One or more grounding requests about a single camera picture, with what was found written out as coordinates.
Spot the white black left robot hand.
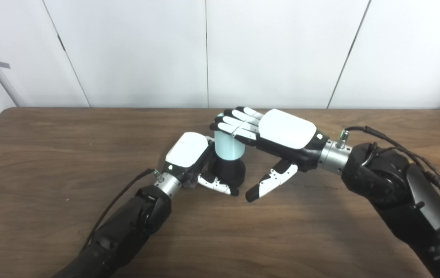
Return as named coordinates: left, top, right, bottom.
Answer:
left=162, top=132, right=240, bottom=197

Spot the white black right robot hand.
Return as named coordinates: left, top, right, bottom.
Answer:
left=209, top=107, right=330, bottom=203

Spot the light blue cup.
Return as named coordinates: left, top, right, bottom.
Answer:
left=214, top=113, right=246, bottom=161

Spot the black flared nozzle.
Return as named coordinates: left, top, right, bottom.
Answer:
left=208, top=158, right=246, bottom=190

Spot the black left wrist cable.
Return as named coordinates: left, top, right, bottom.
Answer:
left=82, top=168, right=162, bottom=251

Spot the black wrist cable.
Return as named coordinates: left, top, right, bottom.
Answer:
left=82, top=168, right=162, bottom=251
left=339, top=125, right=440, bottom=224

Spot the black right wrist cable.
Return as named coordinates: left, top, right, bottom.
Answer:
left=339, top=125, right=440, bottom=224

